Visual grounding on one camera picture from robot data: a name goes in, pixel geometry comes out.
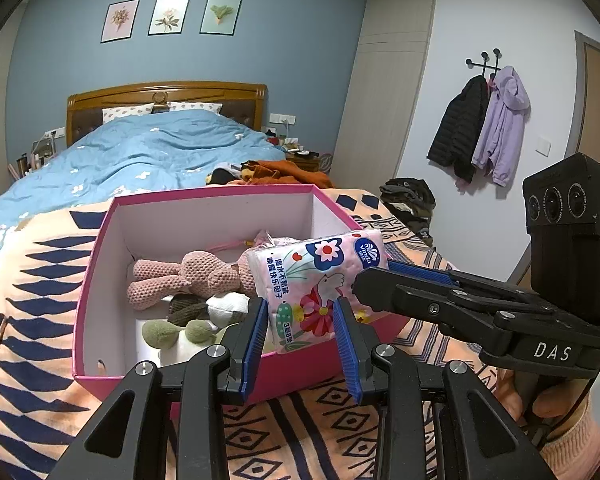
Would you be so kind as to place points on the wooden headboard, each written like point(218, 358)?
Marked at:
point(130, 95)

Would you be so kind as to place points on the green leaf wall picture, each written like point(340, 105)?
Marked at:
point(221, 14)

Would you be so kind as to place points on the white flower wall picture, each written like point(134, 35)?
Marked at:
point(169, 15)

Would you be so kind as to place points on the pink crochet plush toy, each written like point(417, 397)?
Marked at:
point(180, 280)

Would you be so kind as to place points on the round hand fan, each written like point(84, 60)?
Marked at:
point(326, 162)

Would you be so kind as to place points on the floral tissue packet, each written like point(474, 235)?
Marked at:
point(320, 270)

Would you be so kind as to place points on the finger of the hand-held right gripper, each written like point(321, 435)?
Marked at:
point(430, 271)
point(420, 300)

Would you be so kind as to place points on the white wall switch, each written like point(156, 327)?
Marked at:
point(543, 146)

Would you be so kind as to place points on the black puffer jacket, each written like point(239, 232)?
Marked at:
point(457, 130)

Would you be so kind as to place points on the black wall coat rack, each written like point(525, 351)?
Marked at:
point(482, 62)

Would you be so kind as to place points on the pink flower wall picture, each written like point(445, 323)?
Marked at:
point(120, 21)

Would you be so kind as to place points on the beige tall cabinet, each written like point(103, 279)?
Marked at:
point(385, 85)

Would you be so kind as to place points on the pink cardboard box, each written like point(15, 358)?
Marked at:
point(290, 375)

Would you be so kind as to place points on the white wall socket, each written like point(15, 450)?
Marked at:
point(282, 119)

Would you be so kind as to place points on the person's right hand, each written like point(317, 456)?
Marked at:
point(565, 400)

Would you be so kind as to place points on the nightstand clutter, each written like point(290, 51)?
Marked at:
point(32, 157)

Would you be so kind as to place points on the white dotted pillow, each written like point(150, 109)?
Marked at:
point(195, 107)
point(127, 112)

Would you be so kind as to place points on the dark and yellow garment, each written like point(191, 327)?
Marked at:
point(225, 175)

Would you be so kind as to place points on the dark clothes pile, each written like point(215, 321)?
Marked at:
point(407, 205)

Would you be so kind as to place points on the brown room door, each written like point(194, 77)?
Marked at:
point(592, 105)

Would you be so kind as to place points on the wooden bedside table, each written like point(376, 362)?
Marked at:
point(305, 160)

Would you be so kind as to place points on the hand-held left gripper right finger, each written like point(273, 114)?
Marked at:
point(347, 350)

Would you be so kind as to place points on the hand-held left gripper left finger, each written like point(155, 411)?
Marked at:
point(254, 350)

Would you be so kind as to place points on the purple hooded jacket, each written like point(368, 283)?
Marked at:
point(502, 130)

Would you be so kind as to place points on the orange cloth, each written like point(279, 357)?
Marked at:
point(295, 177)

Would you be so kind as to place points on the blue duvet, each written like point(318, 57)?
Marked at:
point(155, 155)

